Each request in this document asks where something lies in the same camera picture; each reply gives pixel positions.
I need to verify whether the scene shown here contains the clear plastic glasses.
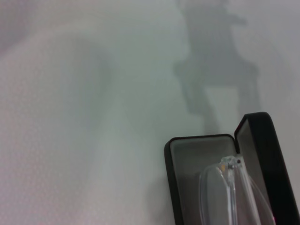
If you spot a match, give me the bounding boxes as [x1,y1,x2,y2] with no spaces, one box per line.
[198,155,278,225]

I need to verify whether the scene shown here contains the black glasses case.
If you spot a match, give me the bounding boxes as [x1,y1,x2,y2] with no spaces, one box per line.
[164,111,300,225]

